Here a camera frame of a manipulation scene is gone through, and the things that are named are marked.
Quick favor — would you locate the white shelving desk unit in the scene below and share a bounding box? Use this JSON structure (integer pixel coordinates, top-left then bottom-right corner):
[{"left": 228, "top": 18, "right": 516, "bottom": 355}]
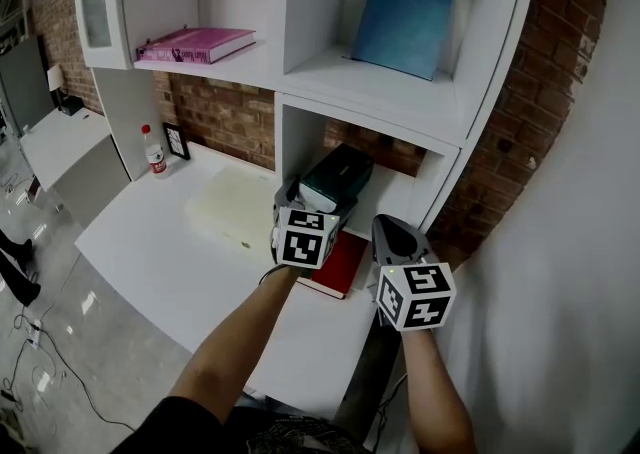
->
[{"left": 72, "top": 0, "right": 544, "bottom": 424}]

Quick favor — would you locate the pink book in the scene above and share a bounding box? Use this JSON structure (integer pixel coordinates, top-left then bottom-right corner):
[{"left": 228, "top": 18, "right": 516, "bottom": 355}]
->
[{"left": 134, "top": 27, "right": 258, "bottom": 66}]

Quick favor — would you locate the person's left forearm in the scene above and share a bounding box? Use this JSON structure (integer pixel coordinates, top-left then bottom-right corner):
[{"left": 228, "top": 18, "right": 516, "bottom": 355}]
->
[{"left": 167, "top": 264, "right": 307, "bottom": 424}]

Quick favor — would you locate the red notebook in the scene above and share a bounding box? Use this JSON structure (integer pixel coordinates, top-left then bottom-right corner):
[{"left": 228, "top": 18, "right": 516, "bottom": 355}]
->
[{"left": 295, "top": 230, "right": 369, "bottom": 301}]

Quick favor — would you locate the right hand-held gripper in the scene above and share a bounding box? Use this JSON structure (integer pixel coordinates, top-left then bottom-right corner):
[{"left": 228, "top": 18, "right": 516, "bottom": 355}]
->
[{"left": 371, "top": 213, "right": 458, "bottom": 333}]

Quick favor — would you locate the white side table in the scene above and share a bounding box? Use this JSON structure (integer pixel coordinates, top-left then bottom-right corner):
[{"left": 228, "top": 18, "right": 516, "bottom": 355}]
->
[{"left": 19, "top": 109, "right": 134, "bottom": 229}]

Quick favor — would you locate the thin black cable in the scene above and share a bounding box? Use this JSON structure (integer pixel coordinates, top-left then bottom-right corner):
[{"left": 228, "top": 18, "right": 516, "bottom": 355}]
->
[{"left": 372, "top": 370, "right": 409, "bottom": 449}]

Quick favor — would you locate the person's right forearm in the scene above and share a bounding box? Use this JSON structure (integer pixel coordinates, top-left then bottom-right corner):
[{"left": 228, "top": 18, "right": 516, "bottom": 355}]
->
[{"left": 398, "top": 326, "right": 477, "bottom": 454}]

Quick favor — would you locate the red label plastic bottle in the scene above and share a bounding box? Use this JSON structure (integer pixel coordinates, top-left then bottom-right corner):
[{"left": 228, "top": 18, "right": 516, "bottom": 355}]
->
[{"left": 140, "top": 124, "right": 170, "bottom": 180}]

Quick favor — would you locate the black floor cable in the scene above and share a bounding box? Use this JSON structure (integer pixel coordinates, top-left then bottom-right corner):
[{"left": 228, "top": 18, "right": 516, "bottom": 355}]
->
[{"left": 0, "top": 306, "right": 137, "bottom": 434}]

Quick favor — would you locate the person's black clothing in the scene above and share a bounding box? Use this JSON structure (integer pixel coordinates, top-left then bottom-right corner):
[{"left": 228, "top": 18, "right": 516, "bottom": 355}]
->
[{"left": 110, "top": 394, "right": 369, "bottom": 454}]

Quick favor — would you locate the dark green book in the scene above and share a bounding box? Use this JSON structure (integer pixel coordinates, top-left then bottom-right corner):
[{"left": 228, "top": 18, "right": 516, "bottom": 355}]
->
[{"left": 298, "top": 142, "right": 376, "bottom": 216}]

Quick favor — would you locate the teal book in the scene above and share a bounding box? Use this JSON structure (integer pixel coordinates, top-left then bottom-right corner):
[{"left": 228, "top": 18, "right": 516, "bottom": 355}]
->
[{"left": 348, "top": 0, "right": 457, "bottom": 82}]

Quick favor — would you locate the small black box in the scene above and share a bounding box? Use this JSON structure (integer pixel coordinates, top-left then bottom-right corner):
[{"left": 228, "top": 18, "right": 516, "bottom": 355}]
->
[{"left": 59, "top": 95, "right": 87, "bottom": 117}]

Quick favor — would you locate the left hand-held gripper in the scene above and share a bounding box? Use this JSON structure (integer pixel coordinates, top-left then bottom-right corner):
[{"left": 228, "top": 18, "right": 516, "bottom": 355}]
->
[{"left": 271, "top": 177, "right": 361, "bottom": 272}]

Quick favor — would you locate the white glass cabinet door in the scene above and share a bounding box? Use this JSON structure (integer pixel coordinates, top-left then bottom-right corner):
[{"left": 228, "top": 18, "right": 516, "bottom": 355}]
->
[{"left": 73, "top": 0, "right": 133, "bottom": 69}]

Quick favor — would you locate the black picture frame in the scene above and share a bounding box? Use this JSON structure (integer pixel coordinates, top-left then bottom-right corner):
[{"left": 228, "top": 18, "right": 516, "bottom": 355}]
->
[{"left": 162, "top": 121, "right": 192, "bottom": 162}]

